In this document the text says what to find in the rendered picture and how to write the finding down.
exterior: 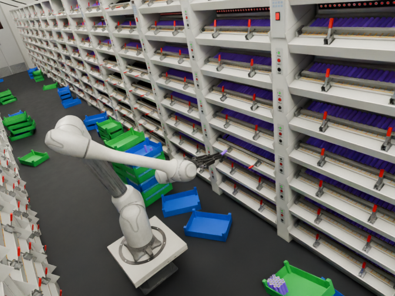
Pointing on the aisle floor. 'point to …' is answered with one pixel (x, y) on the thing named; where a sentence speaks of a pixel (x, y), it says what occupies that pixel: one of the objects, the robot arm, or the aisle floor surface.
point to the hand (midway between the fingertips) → (216, 156)
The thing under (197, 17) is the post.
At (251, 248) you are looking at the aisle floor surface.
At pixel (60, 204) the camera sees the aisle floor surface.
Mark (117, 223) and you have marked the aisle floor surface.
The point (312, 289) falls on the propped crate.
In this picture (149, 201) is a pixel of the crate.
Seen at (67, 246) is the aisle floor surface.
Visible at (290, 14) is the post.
